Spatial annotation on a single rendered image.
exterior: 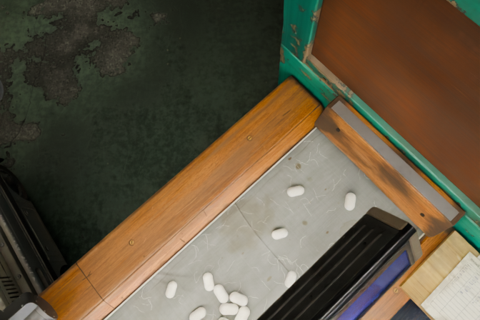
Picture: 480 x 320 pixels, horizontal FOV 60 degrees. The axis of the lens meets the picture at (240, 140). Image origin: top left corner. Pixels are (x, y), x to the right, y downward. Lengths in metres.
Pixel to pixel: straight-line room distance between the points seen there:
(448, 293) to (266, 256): 0.33
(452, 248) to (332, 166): 0.27
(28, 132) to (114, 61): 0.46
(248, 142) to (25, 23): 1.51
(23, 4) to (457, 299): 2.02
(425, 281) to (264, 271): 0.29
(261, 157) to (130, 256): 0.32
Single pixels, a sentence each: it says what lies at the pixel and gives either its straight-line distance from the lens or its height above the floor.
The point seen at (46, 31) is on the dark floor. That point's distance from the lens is 2.10.
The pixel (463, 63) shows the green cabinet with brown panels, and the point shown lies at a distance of 0.55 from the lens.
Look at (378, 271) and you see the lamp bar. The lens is 0.49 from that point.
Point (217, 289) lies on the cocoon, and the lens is 0.83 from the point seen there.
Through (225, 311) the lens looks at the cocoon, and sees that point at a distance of 0.83.
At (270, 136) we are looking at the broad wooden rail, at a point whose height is 0.76.
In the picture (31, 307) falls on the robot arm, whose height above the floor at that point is 0.89.
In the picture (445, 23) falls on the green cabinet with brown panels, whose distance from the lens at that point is 0.53.
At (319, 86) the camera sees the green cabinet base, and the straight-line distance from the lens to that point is 0.84.
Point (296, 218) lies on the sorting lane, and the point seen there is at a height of 0.74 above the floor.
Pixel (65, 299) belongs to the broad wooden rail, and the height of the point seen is 0.77.
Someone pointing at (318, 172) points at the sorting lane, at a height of 0.74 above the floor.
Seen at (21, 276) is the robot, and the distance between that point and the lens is 1.41.
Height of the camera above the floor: 1.59
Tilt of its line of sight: 74 degrees down
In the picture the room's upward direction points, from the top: 12 degrees counter-clockwise
